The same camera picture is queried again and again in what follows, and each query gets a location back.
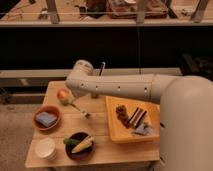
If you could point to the dark brown bowl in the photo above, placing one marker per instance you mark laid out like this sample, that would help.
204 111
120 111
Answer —
84 153

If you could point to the silver metal fork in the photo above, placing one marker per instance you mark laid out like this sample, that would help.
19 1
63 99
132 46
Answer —
86 114

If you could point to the striped layered cake toy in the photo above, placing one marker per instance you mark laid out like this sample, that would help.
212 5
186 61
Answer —
136 117

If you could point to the white paper cup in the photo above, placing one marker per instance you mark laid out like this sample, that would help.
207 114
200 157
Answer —
46 149

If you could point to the wooden table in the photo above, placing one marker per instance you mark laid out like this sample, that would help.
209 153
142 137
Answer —
113 143

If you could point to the grey cloth piece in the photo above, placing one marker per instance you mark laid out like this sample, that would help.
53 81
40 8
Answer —
143 129

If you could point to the green toy cucumber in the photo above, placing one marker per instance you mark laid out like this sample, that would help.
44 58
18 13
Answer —
70 141

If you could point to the peach toy fruit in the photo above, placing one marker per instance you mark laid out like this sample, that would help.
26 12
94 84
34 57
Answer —
64 96

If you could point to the brown chocolate toy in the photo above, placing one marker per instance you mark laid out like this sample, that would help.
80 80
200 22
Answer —
121 113

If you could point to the brown cup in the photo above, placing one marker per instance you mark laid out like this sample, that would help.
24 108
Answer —
94 96

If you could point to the orange bowl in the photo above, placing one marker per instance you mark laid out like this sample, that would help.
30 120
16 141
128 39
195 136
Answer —
49 109

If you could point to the yellow plastic bin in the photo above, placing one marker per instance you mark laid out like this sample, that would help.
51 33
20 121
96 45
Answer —
118 132

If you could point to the blue sponge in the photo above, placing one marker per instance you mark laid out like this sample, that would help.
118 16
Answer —
46 119

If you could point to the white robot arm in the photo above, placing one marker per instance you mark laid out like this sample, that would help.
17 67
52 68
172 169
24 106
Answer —
186 111

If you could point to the yellow toy corn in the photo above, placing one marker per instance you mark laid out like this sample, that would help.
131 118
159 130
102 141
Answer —
87 142

